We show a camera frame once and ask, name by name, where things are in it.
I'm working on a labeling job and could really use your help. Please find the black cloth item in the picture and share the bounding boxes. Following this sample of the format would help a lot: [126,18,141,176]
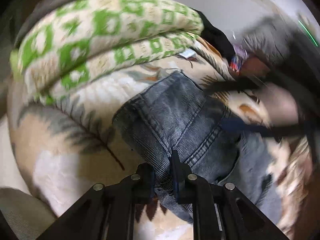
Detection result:
[195,9,235,63]

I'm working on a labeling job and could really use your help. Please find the green patterned folded blanket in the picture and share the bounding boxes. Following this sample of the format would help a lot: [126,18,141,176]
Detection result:
[11,0,203,105]

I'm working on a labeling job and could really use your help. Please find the grey-blue denim pants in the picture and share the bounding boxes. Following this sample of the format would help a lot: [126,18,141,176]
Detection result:
[112,72,281,223]

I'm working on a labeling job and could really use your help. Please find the colourful small packet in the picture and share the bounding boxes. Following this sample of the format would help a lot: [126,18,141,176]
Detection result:
[229,44,249,73]

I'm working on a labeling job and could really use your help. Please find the pink headboard cushion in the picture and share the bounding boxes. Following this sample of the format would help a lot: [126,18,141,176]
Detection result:
[240,56,270,77]

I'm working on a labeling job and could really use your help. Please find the leaf-patterned cream blanket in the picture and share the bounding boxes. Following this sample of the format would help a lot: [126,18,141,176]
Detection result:
[8,39,313,239]

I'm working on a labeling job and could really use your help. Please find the grey pillow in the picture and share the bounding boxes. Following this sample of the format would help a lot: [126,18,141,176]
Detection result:
[239,15,299,66]

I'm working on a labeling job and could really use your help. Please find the person's right hand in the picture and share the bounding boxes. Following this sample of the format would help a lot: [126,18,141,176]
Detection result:
[256,83,298,126]

